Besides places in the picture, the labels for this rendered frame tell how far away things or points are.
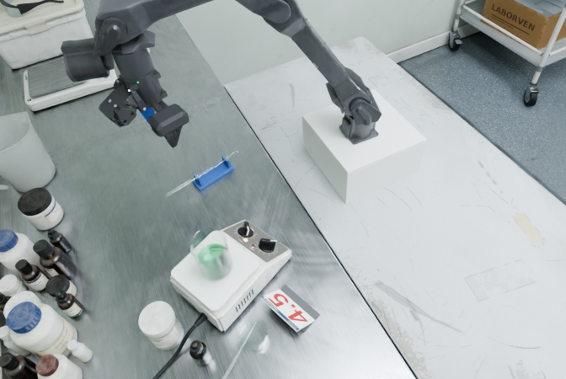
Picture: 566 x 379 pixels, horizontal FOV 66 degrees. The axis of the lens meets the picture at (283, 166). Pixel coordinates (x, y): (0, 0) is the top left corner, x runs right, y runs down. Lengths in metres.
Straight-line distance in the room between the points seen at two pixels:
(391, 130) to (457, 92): 1.79
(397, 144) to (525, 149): 1.61
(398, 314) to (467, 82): 2.14
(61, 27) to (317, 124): 0.94
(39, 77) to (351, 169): 0.99
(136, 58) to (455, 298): 0.70
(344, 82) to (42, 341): 0.69
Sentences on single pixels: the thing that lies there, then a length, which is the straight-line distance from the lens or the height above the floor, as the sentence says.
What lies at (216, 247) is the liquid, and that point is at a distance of 0.79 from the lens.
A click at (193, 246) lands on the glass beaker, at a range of 0.76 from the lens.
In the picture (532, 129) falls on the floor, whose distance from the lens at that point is 2.64.
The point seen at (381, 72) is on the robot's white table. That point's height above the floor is 0.90.
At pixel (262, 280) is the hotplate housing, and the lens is 0.84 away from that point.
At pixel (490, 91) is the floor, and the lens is 2.81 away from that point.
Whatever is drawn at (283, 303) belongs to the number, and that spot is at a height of 0.92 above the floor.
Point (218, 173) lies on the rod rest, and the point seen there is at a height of 0.91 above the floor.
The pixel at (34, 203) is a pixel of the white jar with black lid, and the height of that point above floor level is 0.97.
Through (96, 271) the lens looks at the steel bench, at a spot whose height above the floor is 0.90.
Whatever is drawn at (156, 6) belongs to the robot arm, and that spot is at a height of 1.36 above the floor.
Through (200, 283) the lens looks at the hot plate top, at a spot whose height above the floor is 0.99.
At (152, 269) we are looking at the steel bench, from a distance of 0.95.
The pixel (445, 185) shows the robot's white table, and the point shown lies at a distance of 1.04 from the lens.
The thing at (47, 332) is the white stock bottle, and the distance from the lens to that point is 0.86.
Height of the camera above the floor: 1.68
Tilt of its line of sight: 49 degrees down
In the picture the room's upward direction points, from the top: 6 degrees counter-clockwise
